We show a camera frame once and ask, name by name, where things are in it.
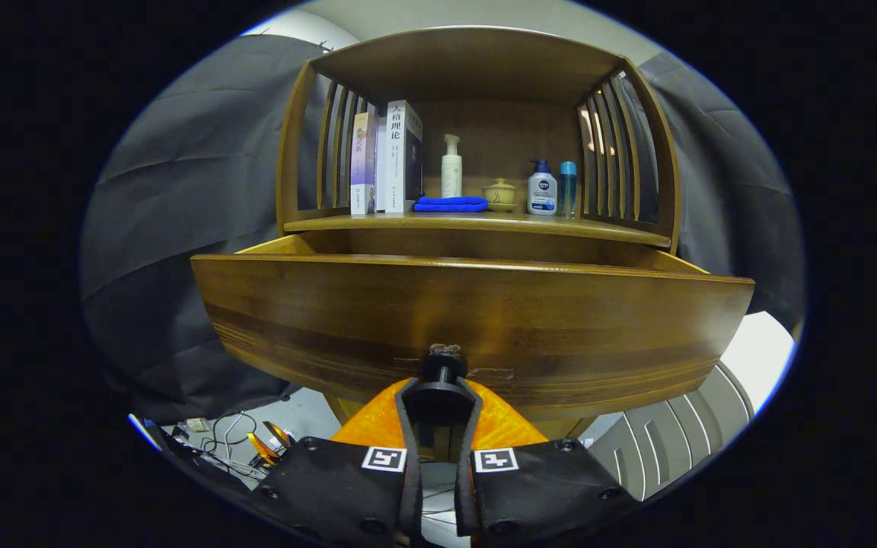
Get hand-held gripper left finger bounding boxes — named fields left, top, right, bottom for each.
left=248, top=377, right=424, bottom=548

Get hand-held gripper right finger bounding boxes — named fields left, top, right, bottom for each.
left=454, top=378, right=641, bottom=548

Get black drawer knob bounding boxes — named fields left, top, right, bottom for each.
left=405, top=344, right=477, bottom=462

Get wooden drawer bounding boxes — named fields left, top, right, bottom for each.
left=191, top=232, right=755, bottom=423

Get wooden countertop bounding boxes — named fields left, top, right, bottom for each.
left=284, top=194, right=671, bottom=248

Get wooden cabinet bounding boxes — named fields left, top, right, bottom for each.
left=275, top=27, right=683, bottom=442

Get orange black tool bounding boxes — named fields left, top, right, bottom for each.
left=247, top=421, right=295, bottom=467

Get blue folded cloth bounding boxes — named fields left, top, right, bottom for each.
left=413, top=196, right=490, bottom=213

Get yellow lidded teacup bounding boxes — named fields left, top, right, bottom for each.
left=482, top=178, right=518, bottom=213

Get white lotion bottle blue cap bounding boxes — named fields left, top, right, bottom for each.
left=526, top=159, right=559, bottom=216

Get clear bottle blue cap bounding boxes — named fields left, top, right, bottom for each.
left=558, top=161, right=579, bottom=219

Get white pump bottle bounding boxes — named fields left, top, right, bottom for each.
left=441, top=134, right=464, bottom=199

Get purple book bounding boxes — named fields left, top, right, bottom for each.
left=349, top=112, right=378, bottom=216

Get thick white book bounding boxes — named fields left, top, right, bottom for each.
left=375, top=100, right=424, bottom=215

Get black backdrop cloth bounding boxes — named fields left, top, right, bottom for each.
left=79, top=34, right=805, bottom=427

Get black floor cables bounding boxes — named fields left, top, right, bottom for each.
left=172, top=411, right=272, bottom=480

